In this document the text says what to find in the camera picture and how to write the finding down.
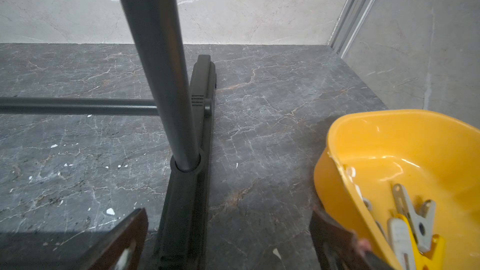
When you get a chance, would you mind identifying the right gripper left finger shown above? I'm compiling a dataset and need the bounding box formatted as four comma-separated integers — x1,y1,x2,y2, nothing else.
71,208,148,270

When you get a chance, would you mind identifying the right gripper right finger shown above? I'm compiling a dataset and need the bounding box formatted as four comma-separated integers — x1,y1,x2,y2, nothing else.
309,209,392,270

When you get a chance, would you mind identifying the white clothespin top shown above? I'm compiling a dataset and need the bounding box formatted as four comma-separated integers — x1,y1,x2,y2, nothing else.
392,184,436,253

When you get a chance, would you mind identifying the white clothespin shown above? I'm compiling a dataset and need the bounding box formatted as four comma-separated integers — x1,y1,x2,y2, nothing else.
392,184,436,253
387,217,416,270

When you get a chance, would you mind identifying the yellow clothespin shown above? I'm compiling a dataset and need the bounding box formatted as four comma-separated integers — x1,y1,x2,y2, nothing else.
395,214,446,270

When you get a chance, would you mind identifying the small yellow bin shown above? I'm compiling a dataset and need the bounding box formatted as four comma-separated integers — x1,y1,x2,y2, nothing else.
313,109,480,270

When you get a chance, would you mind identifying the black clothes rack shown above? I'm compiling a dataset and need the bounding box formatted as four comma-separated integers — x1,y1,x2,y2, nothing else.
1,0,217,270

